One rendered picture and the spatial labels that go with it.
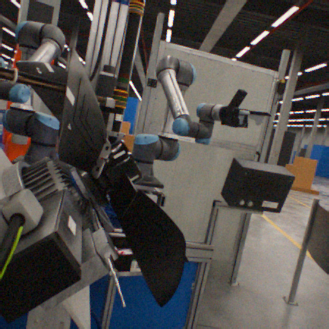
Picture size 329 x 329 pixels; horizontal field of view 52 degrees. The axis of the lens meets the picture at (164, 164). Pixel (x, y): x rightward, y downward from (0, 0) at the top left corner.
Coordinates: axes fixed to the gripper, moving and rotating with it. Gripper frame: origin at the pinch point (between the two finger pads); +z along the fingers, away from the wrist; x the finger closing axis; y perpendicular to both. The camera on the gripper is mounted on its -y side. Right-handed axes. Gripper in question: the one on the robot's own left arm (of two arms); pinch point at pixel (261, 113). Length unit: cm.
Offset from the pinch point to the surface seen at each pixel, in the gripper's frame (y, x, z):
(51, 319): 52, 91, 14
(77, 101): -1, 92, 26
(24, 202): 16, 102, 30
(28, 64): -8, 90, -8
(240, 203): 38.2, 4.5, -0.7
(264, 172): 24.1, -2.9, 3.7
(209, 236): 54, 13, -8
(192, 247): 60, 19, -11
